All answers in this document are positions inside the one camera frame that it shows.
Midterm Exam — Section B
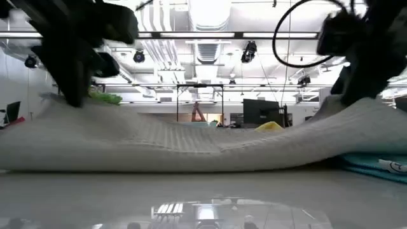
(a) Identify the yellow microfiber towel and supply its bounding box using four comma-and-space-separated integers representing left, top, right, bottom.
254, 121, 285, 132

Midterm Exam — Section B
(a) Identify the grey microfiber towel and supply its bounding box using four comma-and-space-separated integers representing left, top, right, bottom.
0, 92, 407, 174

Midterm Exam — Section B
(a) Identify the plant in triangle-patterned pot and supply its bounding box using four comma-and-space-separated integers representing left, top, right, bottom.
88, 90, 123, 106

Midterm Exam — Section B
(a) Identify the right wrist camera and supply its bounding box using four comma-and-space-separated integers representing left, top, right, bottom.
317, 11, 362, 57

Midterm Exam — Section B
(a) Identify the teal towel with white label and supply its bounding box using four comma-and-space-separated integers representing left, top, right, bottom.
338, 152, 407, 184

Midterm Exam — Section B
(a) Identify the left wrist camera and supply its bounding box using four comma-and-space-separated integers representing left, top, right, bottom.
100, 4, 140, 45

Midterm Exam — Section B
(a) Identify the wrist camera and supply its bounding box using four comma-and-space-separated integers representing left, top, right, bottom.
100, 4, 140, 45
317, 11, 362, 57

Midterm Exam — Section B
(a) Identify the black computer monitor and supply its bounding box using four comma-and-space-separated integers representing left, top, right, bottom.
243, 98, 285, 128

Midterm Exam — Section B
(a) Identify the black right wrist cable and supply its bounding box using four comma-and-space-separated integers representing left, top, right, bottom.
272, 0, 346, 69

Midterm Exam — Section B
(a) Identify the small black monitor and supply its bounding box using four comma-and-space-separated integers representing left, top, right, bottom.
4, 101, 22, 123

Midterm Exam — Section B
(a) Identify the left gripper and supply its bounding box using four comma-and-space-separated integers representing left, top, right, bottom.
31, 18, 121, 108

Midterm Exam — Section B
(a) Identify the black overhead beam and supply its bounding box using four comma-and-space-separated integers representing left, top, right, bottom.
0, 31, 321, 41

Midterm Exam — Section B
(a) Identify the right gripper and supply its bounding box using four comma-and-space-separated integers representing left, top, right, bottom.
329, 27, 407, 106

